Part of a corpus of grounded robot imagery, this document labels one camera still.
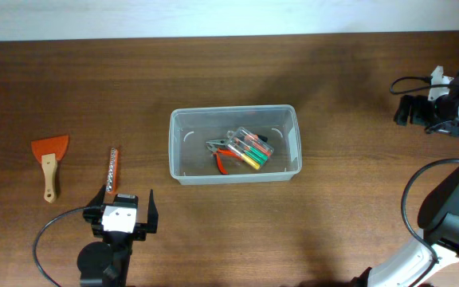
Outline orange-black long nose pliers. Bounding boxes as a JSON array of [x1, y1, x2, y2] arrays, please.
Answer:
[[206, 135, 269, 147]]

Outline clear case coloured tubes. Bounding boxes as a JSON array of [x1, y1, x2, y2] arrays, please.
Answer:
[[225, 127, 274, 171]]

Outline small red-handled pliers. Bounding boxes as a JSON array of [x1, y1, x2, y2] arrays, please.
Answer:
[[206, 143, 241, 175]]

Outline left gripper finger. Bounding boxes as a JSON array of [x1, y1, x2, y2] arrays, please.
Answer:
[[87, 185, 106, 206], [147, 189, 159, 224]]

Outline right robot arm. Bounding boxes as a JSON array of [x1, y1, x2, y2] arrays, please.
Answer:
[[351, 66, 459, 287]]

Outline orange socket bit rail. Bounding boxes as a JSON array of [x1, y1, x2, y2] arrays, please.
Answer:
[[106, 147, 119, 195]]

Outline left black cable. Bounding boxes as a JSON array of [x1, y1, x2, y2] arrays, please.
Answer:
[[32, 205, 95, 287]]

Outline black cable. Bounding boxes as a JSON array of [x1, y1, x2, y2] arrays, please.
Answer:
[[32, 205, 95, 287], [389, 75, 459, 287]]

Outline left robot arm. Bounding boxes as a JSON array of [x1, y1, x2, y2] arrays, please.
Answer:
[[76, 186, 159, 287]]

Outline right black cable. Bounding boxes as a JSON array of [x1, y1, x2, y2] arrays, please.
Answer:
[[389, 75, 459, 287]]

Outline orange scraper wooden handle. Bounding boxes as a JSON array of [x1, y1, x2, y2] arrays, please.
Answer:
[[31, 135, 69, 203]]

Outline clear plastic container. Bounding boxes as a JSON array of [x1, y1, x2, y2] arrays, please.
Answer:
[[169, 104, 302, 185]]

